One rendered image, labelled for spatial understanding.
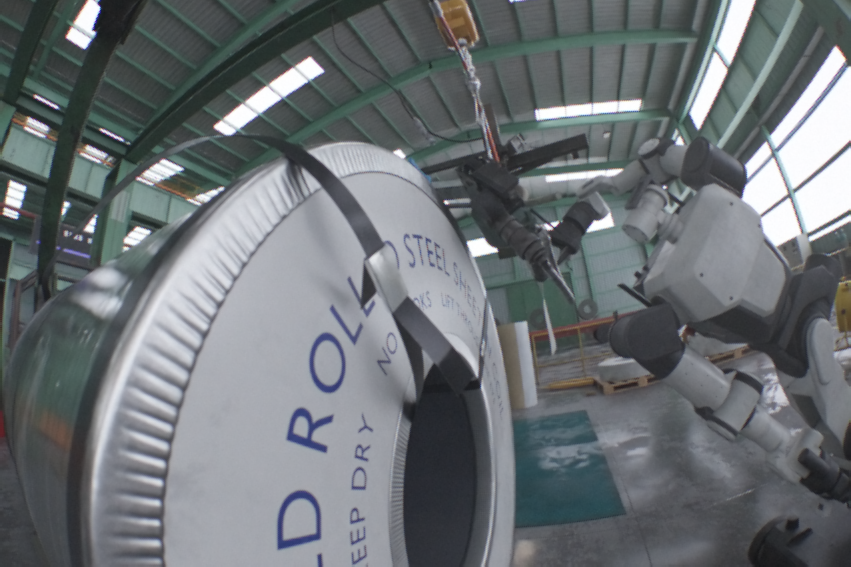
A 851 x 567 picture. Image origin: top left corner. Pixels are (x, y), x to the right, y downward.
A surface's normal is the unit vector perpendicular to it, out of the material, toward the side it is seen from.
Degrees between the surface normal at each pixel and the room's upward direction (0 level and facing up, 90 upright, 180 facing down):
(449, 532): 36
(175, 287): 90
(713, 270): 91
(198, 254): 89
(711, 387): 91
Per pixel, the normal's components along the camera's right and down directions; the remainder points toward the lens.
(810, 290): -0.29, -0.25
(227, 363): 0.92, -0.21
